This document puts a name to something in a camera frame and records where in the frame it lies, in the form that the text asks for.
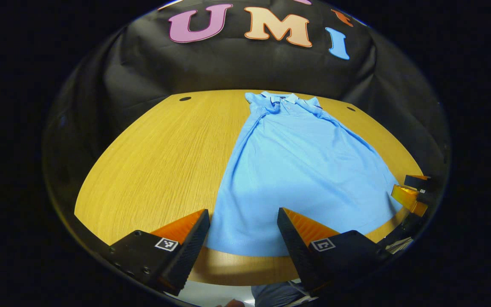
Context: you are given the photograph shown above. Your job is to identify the person's grey trousers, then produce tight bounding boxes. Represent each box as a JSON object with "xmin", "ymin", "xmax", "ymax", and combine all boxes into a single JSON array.
[{"xmin": 251, "ymin": 279, "xmax": 314, "ymax": 307}]

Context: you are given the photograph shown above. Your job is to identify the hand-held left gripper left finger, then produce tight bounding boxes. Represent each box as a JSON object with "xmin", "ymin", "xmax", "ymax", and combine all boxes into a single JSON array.
[{"xmin": 108, "ymin": 209, "xmax": 211, "ymax": 297}]

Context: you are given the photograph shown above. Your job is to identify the light blue polo T-shirt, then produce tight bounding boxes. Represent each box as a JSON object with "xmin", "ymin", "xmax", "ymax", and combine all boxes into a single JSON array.
[{"xmin": 205, "ymin": 91, "xmax": 404, "ymax": 257}]

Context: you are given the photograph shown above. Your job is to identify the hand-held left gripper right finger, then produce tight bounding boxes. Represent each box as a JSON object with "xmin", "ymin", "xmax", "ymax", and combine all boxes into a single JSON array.
[{"xmin": 277, "ymin": 208, "xmax": 393, "ymax": 298}]

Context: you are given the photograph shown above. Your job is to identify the black backdrop cloth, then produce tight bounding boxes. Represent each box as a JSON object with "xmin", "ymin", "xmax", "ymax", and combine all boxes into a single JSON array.
[{"xmin": 43, "ymin": 0, "xmax": 451, "ymax": 243}]

